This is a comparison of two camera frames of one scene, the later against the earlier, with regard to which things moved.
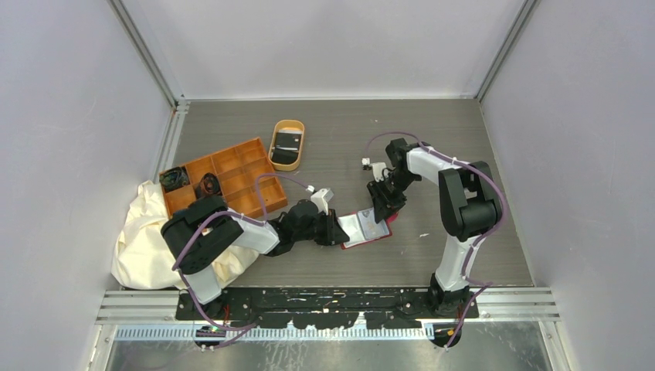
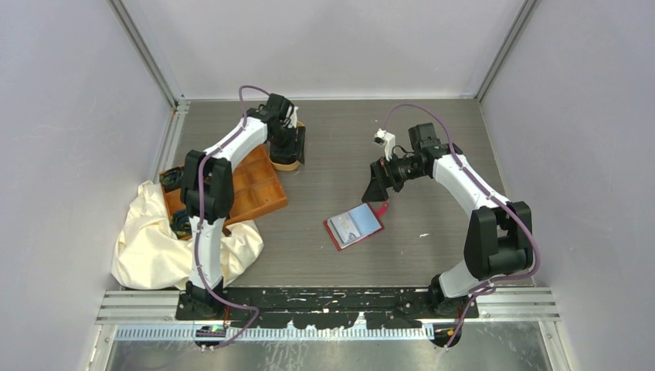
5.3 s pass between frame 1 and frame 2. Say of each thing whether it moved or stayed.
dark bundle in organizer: stayed
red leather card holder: moved
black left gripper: moved
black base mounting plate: stayed
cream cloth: stayed
